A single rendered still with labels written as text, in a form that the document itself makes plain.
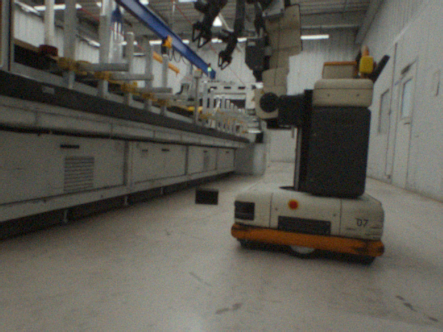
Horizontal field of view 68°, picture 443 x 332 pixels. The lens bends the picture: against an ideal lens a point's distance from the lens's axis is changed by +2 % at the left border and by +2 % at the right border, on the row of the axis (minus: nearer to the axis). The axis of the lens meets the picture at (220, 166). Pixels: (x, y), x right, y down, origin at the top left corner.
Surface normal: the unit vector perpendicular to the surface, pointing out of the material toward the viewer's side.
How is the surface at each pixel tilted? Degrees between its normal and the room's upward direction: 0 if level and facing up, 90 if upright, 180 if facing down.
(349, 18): 90
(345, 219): 90
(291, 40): 90
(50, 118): 90
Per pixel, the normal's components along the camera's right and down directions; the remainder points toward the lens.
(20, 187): 0.96, 0.07
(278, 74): -0.25, 0.04
